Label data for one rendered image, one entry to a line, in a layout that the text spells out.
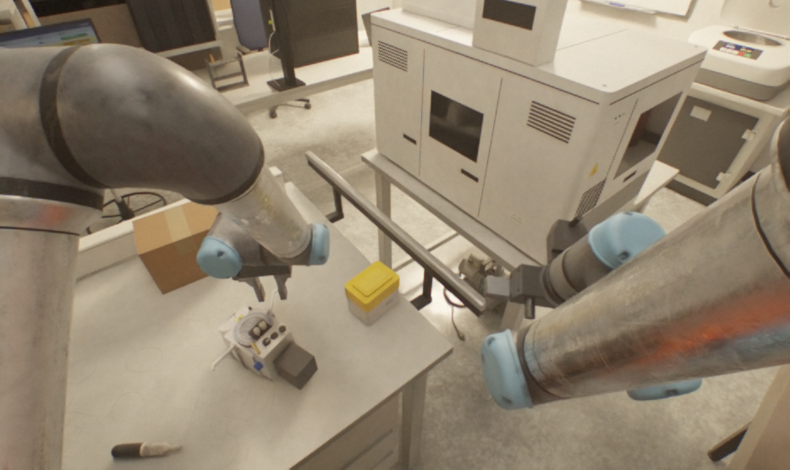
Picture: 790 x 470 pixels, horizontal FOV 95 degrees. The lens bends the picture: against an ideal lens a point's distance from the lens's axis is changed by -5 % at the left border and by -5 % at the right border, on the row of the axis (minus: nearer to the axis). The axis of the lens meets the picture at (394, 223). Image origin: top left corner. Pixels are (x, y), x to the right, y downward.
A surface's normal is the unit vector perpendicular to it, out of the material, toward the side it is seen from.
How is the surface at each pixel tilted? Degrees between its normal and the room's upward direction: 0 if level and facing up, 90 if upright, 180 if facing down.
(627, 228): 25
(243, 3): 75
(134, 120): 65
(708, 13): 90
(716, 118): 90
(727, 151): 90
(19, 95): 47
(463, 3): 40
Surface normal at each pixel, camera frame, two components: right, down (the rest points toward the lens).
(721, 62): -0.79, 0.40
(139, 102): 0.55, -0.03
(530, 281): 0.07, -0.42
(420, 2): -0.52, -0.32
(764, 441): 0.00, -0.76
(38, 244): 0.90, -0.05
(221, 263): -0.01, 0.65
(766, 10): -0.76, 0.58
